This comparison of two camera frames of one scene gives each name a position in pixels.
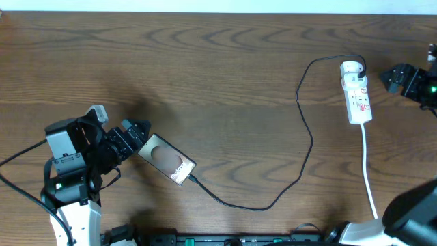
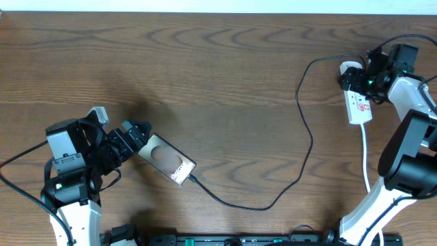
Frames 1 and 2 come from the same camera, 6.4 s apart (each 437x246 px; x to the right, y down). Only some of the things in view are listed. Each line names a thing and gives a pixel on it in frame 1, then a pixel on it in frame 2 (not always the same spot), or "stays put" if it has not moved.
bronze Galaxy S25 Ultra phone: (167, 159) stays put
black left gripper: (128, 137) stays put
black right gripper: (419, 75) → (352, 78)
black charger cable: (311, 137) stays put
